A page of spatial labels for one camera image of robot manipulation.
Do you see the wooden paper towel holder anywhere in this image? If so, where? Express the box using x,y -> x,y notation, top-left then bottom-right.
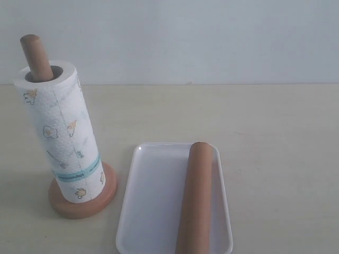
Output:
20,34 -> 118,219

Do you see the brown cardboard tube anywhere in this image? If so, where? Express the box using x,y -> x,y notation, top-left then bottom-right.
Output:
175,142 -> 213,253

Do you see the printed white paper towel roll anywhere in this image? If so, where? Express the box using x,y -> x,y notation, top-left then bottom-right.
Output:
14,61 -> 106,204

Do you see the white rectangular plastic tray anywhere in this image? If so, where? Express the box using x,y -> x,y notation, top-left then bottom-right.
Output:
116,142 -> 233,253

